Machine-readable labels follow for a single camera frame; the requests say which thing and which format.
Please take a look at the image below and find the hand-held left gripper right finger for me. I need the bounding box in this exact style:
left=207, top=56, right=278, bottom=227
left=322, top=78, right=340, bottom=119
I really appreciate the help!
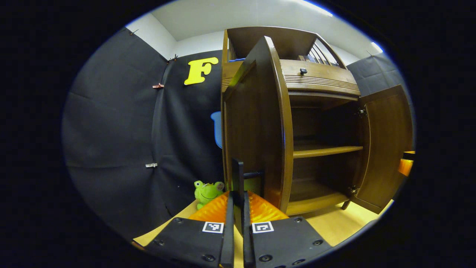
left=242, top=191, right=332, bottom=268

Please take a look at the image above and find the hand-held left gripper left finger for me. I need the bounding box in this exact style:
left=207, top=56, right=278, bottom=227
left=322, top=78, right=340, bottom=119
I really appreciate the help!
left=143, top=191, right=235, bottom=268

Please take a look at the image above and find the wooden cabinet door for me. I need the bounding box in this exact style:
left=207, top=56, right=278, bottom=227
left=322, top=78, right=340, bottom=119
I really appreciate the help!
left=222, top=36, right=294, bottom=214
left=350, top=85, right=413, bottom=214

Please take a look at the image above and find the black door handle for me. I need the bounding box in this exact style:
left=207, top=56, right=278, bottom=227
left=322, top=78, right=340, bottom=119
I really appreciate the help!
left=231, top=158, right=264, bottom=233

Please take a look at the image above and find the wooden double-door shoe cabinet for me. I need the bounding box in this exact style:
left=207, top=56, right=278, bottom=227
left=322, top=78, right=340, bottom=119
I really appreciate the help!
left=221, top=26, right=414, bottom=216

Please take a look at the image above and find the wooden inner cabinet shelf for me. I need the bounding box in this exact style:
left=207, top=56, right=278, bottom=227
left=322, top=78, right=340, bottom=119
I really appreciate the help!
left=293, top=145, right=364, bottom=159

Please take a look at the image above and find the wooden cabinet drawer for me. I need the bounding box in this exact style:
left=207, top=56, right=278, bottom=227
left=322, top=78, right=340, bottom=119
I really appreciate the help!
left=222, top=59, right=361, bottom=97

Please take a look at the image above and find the green frog plush toy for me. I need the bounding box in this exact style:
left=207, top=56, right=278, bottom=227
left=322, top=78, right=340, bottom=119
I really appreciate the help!
left=193, top=180, right=225, bottom=210

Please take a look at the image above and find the long ceiling light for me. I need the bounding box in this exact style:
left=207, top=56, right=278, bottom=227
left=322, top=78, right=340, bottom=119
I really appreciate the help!
left=294, top=0, right=334, bottom=17

